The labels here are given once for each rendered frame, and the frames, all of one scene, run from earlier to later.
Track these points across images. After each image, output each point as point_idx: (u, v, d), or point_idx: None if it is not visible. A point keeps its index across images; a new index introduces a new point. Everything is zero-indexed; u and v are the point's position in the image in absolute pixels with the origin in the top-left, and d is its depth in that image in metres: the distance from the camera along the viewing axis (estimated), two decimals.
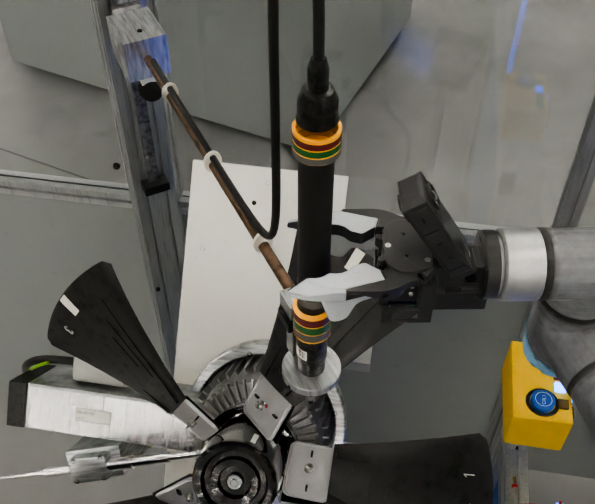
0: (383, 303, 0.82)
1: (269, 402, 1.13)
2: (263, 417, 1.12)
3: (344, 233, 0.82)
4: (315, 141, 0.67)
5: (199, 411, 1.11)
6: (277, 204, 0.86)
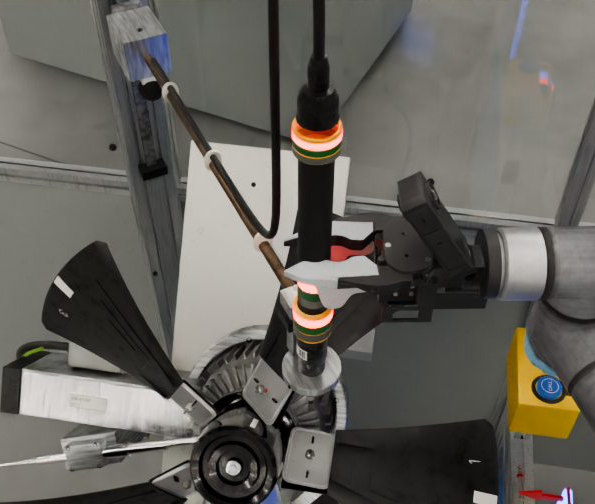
0: (383, 303, 0.82)
1: (268, 387, 1.10)
2: (263, 402, 1.09)
3: (343, 242, 0.81)
4: (315, 140, 0.67)
5: (197, 395, 1.08)
6: (277, 203, 0.85)
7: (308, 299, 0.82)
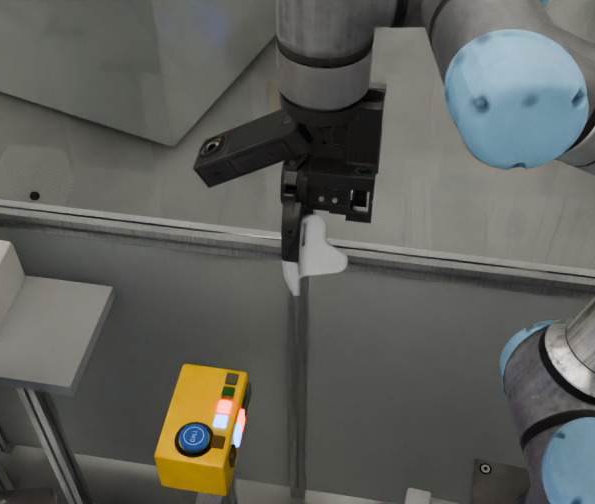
0: (350, 211, 0.71)
1: None
2: None
3: None
4: None
5: None
6: None
7: None
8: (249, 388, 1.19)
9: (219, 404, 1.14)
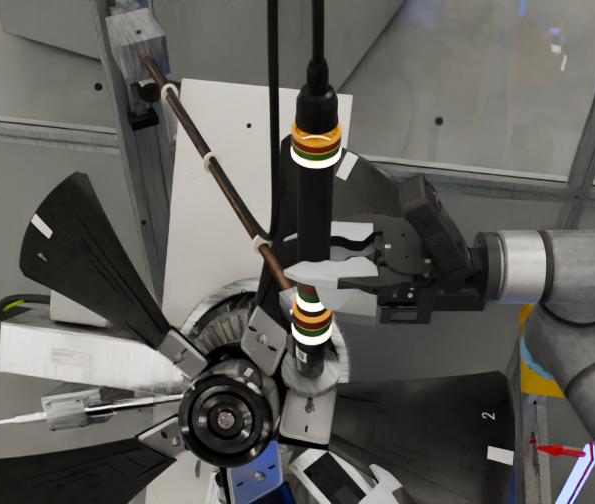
0: (382, 304, 0.82)
1: (314, 412, 1.01)
2: (297, 412, 1.00)
3: (343, 243, 0.81)
4: (314, 143, 0.67)
5: (283, 352, 0.98)
6: (276, 205, 0.86)
7: (307, 301, 0.83)
8: None
9: None
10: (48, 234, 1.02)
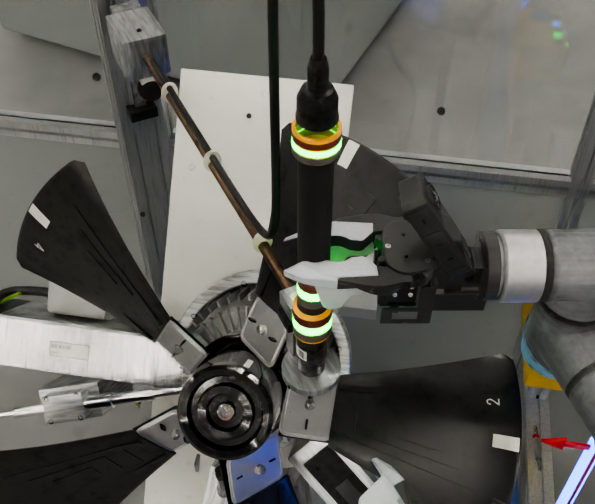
0: (382, 304, 0.82)
1: (314, 408, 1.00)
2: (297, 409, 1.00)
3: (343, 243, 0.81)
4: (315, 141, 0.67)
5: (283, 343, 0.96)
6: (276, 203, 0.85)
7: (307, 299, 0.82)
8: None
9: None
10: (45, 224, 1.01)
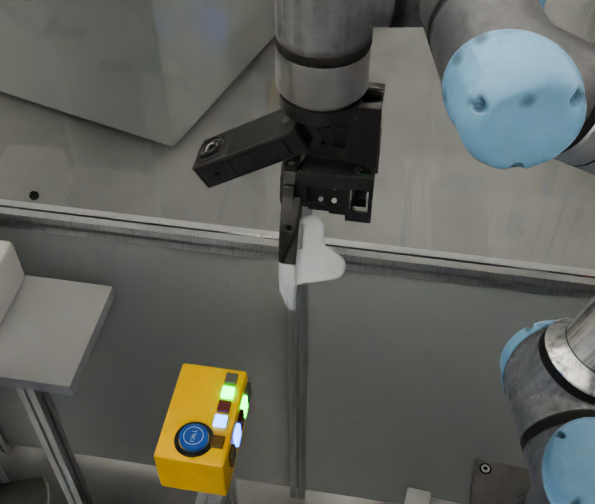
0: (350, 211, 0.71)
1: None
2: None
3: None
4: None
5: None
6: None
7: None
8: (249, 388, 1.19)
9: (219, 404, 1.14)
10: None
